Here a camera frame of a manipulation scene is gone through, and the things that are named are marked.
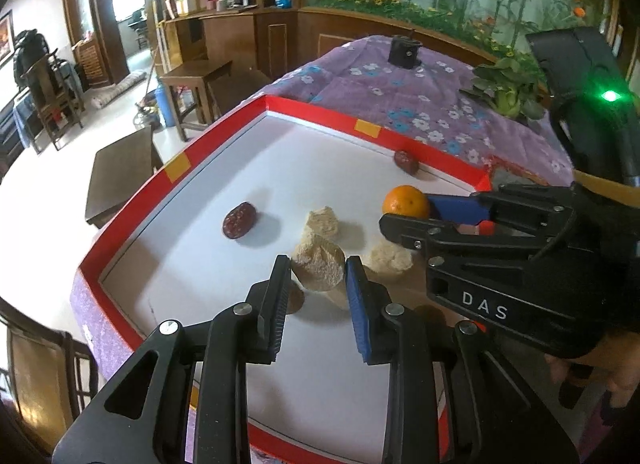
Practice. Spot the beige pastry piece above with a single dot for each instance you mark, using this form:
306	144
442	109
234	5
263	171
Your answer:
322	222
317	264

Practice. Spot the rolled floor mat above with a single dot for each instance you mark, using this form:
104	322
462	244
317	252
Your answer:
117	91

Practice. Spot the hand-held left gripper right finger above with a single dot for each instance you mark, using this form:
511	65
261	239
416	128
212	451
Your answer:
362	314

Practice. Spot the grey tray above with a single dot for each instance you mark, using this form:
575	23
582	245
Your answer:
510	178

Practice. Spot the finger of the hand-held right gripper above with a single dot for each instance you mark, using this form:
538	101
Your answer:
457	208
425	236

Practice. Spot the person's right hand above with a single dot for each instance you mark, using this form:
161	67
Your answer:
625	364

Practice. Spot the brown wooden stool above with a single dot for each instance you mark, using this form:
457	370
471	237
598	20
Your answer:
195	71

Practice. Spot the wooden cabinet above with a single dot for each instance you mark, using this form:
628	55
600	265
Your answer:
280	44

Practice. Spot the black device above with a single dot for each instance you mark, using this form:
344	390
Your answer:
404	51

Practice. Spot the green leafy plant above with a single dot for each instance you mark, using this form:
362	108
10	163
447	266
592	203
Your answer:
505	89

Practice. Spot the blue water bottle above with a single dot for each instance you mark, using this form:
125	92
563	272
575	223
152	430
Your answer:
165	106

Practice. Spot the beige box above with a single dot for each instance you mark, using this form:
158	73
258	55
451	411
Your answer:
190	5

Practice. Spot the wooden chair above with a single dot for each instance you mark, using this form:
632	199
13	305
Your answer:
35	369
55	104

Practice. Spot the dark red jujube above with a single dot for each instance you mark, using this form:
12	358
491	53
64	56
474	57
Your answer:
239	220
405	162

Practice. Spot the red box with white inside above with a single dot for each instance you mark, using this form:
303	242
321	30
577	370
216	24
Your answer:
200	254

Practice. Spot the framed wall picture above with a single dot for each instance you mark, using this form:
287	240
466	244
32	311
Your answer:
6	38

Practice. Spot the dark wooden stool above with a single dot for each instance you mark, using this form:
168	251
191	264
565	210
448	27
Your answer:
120	174

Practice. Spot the orange tangerine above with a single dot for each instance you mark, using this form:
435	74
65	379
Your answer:
405	200

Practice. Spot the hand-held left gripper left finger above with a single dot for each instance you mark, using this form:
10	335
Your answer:
274	314

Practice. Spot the black jacket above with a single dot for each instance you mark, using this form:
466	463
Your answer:
29	54

